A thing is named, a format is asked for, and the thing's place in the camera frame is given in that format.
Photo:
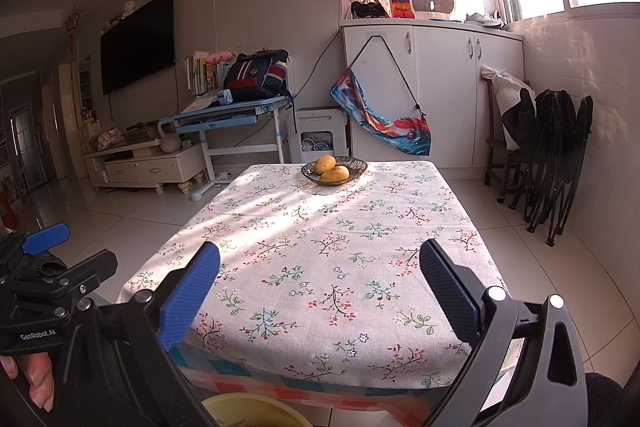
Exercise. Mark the person's black clothing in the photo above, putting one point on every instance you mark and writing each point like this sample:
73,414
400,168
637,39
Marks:
605,402

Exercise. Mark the dark blue backpack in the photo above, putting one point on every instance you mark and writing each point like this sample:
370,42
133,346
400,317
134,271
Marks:
257,77

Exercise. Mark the orange picture box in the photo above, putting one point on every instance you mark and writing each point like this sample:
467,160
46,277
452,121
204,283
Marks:
400,4

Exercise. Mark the cream television cabinet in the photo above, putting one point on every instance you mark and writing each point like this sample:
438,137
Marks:
145,167

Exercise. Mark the black folding chairs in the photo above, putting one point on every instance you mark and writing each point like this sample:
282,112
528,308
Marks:
555,147

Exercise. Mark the small plush toy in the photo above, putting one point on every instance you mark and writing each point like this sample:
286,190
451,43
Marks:
111,23

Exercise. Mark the pink kettlebell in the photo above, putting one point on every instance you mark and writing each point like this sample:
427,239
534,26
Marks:
170,139

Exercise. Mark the white sack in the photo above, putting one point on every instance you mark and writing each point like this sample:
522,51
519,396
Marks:
505,102

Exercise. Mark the white brown back cushion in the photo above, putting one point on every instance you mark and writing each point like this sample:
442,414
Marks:
432,4

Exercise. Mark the pink bundle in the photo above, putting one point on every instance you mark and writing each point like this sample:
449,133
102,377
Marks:
110,138

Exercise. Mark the blue study desk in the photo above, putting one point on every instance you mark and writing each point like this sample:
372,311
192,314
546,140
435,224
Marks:
225,112

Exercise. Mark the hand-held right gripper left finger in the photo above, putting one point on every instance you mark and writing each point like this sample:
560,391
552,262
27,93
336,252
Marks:
192,292

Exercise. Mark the woven fruit plate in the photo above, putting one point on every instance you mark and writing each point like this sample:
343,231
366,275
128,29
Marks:
357,167

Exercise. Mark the wooden chair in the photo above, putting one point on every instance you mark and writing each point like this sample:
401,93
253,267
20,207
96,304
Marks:
495,162

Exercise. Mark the row of books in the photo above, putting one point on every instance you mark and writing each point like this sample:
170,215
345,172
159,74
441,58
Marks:
200,74

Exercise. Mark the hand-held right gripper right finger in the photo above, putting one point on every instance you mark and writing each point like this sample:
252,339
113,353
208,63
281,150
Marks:
450,292

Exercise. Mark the white floor appliance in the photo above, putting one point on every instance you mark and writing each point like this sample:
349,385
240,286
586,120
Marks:
320,127

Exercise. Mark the white storage cabinet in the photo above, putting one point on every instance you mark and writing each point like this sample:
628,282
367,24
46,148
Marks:
450,97

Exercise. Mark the black wall television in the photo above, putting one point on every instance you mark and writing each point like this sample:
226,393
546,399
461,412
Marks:
137,42

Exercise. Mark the black shoes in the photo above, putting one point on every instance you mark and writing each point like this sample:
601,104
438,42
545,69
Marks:
367,10

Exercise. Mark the person's left hand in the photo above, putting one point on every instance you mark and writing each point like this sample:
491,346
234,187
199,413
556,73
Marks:
40,382

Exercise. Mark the white sneakers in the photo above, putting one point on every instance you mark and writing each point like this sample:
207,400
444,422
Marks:
484,20

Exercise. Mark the yellow mango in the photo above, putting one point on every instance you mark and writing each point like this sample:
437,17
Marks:
325,164
334,174

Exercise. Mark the red knot wall ornament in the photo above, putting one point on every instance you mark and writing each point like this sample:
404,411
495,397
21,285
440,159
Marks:
73,24

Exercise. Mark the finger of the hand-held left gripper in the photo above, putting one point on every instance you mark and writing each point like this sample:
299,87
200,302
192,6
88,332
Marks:
87,272
47,238

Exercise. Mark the white plush toy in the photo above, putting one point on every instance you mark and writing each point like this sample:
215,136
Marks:
128,8

